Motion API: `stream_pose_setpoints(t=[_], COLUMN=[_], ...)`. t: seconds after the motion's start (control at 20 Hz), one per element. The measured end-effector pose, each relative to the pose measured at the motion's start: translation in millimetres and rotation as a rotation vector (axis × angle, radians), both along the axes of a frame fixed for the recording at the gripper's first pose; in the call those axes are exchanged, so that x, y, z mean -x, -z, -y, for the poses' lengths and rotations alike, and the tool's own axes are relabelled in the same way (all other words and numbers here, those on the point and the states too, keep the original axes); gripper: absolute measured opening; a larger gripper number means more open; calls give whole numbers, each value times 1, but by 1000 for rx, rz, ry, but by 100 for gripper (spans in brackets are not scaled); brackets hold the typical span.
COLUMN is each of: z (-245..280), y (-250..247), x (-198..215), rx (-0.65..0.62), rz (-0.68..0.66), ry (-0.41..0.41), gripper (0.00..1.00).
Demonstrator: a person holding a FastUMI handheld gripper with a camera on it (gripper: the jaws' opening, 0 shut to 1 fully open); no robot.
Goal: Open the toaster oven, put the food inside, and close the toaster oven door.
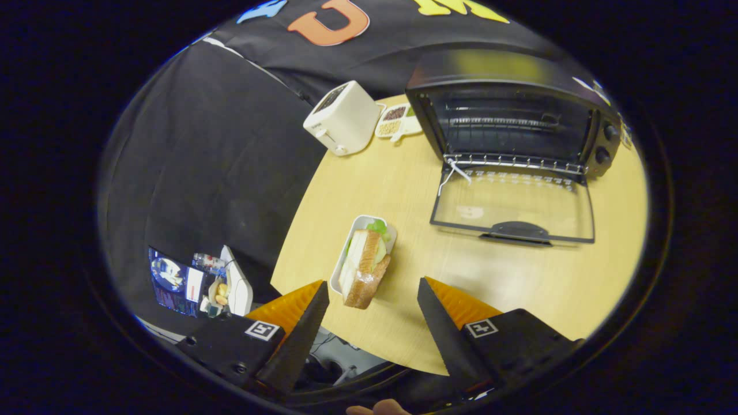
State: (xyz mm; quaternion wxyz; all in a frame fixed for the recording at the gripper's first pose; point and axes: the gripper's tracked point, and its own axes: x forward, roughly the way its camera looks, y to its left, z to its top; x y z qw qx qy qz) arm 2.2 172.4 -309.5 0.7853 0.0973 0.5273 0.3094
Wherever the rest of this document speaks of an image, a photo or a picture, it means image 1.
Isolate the blue printed box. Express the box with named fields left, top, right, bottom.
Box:
left=149, top=247, right=205, bottom=318

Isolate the white rectangular tray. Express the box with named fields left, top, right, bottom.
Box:
left=329, top=214, right=397, bottom=297

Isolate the white toaster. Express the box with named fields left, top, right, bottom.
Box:
left=303, top=80, right=382, bottom=157

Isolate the white bread sandwich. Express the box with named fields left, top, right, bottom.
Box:
left=338, top=219, right=391, bottom=310

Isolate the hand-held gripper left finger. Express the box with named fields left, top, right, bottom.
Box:
left=176, top=280, right=330, bottom=398

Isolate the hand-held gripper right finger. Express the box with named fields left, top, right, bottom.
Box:
left=417, top=277, right=583, bottom=393

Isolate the black toaster oven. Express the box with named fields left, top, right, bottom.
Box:
left=405, top=49, right=623, bottom=247

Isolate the white divided snack dish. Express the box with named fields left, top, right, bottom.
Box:
left=375, top=103, right=423, bottom=143

